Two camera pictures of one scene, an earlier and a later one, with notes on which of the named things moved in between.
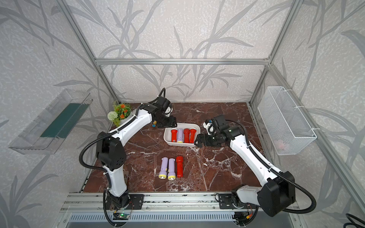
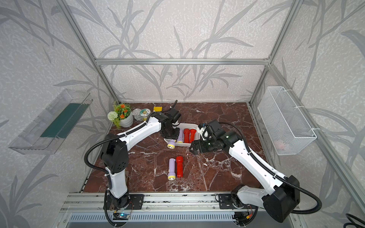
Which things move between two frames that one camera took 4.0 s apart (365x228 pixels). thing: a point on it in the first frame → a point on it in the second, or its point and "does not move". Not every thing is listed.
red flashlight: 193,131 does not move
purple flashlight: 180,136 does not move
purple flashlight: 162,174 → 171,144
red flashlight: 186,131 does not move
